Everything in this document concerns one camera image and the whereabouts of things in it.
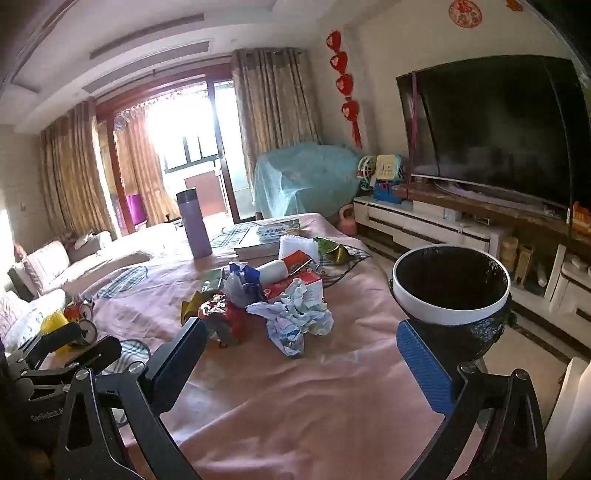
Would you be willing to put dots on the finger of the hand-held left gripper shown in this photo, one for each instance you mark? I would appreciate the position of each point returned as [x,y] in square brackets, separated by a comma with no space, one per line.
[92,357]
[51,341]

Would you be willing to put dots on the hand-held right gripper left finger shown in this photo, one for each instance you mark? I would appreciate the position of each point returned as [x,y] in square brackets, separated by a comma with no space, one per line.
[184,353]

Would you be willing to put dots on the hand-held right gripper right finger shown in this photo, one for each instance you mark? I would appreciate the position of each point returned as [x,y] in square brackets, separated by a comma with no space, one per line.
[422,364]

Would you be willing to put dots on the black bin with white rim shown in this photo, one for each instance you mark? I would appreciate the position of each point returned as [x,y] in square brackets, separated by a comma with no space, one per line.
[461,342]

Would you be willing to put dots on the red foil wrapper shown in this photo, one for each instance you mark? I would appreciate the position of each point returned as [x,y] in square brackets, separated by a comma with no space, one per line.
[221,318]

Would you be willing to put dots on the green packet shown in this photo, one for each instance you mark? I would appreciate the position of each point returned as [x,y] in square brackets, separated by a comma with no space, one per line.
[213,279]

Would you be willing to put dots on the white cylindrical container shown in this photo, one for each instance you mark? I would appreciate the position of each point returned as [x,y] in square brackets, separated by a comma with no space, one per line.
[271,271]

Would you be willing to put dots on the yellow plastic item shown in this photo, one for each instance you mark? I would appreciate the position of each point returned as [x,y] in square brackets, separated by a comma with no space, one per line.
[54,324]

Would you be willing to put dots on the red drink can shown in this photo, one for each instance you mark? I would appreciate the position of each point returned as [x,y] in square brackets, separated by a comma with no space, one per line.
[83,323]

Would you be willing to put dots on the pale quilted sofa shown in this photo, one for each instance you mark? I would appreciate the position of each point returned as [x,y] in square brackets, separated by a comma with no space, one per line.
[46,267]

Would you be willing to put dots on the blue silver wrapper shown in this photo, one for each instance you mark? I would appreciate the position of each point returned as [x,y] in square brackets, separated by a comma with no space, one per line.
[242,281]

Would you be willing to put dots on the pink tablecloth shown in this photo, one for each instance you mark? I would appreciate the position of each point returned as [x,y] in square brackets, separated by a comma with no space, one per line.
[286,406]

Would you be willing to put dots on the crumpled white paper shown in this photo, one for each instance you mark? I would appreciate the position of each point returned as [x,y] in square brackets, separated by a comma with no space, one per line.
[295,318]

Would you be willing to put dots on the red carton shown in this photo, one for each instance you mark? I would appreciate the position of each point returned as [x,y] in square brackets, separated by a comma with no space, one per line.
[286,288]

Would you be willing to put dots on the purple thermos bottle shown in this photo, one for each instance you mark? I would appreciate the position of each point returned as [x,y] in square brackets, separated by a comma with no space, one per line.
[196,226]

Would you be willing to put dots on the white television cabinet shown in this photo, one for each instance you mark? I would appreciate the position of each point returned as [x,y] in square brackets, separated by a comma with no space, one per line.
[415,226]

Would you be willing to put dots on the green gold foil wrapper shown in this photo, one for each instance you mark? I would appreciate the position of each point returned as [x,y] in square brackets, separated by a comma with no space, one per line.
[339,251]

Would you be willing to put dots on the stacked yellow jars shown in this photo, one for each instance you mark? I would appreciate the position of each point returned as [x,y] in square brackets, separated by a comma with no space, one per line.
[509,254]

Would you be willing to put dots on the wooden grater-like item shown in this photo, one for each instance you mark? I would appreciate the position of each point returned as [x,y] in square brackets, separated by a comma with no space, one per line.
[525,263]

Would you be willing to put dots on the white folded paper towel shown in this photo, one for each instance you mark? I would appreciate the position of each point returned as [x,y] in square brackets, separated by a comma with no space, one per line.
[295,247]

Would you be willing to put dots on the pink kettlebell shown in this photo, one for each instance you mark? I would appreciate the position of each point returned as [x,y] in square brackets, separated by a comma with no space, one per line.
[348,224]

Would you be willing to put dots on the beige patterned curtain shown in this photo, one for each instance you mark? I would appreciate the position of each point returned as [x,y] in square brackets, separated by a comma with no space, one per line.
[143,175]
[74,175]
[272,110]

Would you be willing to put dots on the blue toy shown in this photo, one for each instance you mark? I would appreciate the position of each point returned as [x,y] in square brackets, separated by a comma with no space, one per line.
[388,193]

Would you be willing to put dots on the yellow toy phone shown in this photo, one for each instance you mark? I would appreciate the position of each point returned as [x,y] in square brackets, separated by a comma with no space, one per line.
[390,167]

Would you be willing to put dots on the white green ball toy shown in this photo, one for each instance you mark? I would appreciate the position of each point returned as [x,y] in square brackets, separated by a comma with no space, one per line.
[365,170]

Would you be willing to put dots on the brown framed balcony door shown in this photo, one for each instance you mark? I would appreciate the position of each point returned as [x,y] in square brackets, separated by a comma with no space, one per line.
[221,152]

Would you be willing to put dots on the teal covered furniture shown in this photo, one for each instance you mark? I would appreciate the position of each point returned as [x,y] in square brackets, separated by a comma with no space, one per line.
[304,175]

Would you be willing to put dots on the orange box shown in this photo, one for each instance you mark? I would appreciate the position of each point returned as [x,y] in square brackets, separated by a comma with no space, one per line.
[581,217]

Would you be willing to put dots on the pink stick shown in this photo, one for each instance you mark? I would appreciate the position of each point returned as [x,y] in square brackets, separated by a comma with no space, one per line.
[415,138]

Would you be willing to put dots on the black television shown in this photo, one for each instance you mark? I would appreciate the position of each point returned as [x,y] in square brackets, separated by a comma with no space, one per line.
[494,129]

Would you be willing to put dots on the red paper-cut wall decoration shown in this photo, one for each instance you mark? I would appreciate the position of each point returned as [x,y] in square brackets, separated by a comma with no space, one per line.
[465,11]

